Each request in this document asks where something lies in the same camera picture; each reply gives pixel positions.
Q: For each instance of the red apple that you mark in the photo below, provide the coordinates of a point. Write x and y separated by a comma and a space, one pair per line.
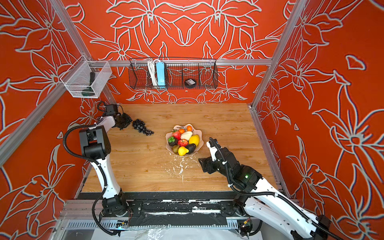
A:
176, 134

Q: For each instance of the red wrinkled strawberry fruit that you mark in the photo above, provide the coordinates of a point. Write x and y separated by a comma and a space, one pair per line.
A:
183, 142

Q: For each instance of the brown kiwi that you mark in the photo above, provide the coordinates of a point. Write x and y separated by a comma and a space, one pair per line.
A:
175, 149

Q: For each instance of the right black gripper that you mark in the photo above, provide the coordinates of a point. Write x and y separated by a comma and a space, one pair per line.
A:
205, 161

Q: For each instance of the black round puck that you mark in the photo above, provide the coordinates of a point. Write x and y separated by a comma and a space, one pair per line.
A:
190, 83

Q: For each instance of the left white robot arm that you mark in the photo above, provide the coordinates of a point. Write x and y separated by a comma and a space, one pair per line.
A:
96, 146

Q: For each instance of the pink scalloped fruit bowl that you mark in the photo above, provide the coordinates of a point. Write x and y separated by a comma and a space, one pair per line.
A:
195, 132

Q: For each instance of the dark green brush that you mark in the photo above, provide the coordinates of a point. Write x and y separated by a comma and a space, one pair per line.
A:
88, 91

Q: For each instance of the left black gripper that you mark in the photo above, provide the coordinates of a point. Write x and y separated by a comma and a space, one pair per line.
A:
127, 120

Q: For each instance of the clear plastic bin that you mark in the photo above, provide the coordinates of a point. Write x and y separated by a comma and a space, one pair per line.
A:
77, 78

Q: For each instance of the light blue box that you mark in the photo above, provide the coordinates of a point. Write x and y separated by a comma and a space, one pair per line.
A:
160, 66

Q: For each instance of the small yellow lemon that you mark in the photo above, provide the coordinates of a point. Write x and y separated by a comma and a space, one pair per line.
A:
182, 151

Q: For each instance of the black wire basket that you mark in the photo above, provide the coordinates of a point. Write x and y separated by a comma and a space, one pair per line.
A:
143, 73

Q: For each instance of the beige garlic-like fruit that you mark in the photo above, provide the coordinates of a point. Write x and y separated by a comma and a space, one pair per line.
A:
186, 135

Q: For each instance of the black grape bunch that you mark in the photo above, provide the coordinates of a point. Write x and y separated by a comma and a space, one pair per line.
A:
140, 126

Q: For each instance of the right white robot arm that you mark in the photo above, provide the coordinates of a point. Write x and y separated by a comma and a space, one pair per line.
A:
257, 198

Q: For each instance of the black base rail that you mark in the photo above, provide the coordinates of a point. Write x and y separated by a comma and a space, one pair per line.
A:
181, 209

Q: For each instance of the dark avocado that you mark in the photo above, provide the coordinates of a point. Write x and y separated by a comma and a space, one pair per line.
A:
191, 148

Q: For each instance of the large yellow lemon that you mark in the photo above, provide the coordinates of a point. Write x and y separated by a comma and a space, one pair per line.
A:
194, 139

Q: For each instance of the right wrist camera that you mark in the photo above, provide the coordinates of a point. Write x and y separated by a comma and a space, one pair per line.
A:
213, 148

